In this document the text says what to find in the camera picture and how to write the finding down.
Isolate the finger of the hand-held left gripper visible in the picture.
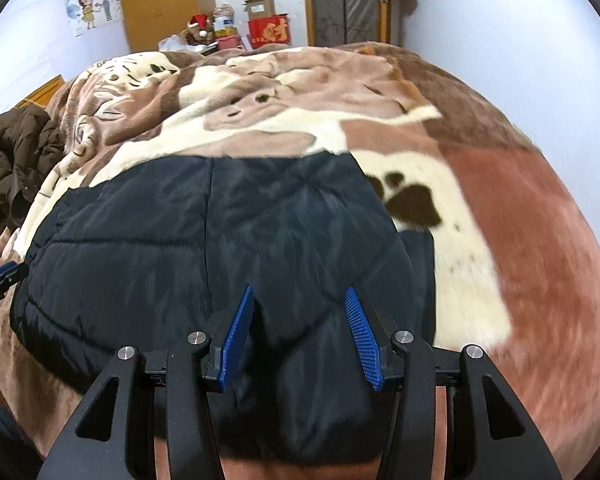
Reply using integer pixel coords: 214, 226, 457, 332
0, 261, 30, 312

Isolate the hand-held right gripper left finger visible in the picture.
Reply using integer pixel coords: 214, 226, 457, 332
37, 284, 256, 480

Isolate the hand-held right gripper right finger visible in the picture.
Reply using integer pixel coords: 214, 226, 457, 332
344, 286, 563, 480

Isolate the black padded jacket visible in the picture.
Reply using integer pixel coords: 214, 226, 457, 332
9, 152, 437, 466

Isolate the brown padded jacket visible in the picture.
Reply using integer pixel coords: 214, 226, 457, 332
0, 105, 67, 247

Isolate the orange wooden furniture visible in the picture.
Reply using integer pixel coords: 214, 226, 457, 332
12, 75, 66, 109

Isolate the brown and cream printed blanket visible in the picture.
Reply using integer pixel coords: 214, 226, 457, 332
0, 42, 600, 480

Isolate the red gift box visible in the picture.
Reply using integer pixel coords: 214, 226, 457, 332
247, 16, 291, 49

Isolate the teddy bear with red hat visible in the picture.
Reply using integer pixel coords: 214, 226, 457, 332
180, 14, 214, 47

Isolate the wooden wardrobe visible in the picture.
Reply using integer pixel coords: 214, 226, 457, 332
116, 0, 216, 54

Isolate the white container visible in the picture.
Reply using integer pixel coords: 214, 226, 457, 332
214, 5, 239, 32

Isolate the cardboard box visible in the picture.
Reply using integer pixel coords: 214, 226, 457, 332
243, 0, 278, 22

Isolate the grey door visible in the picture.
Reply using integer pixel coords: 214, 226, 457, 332
312, 0, 382, 48

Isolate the wooden framed door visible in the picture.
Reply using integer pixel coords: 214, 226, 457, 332
302, 0, 406, 49

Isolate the wall poster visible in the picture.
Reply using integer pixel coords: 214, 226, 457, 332
22, 0, 119, 37

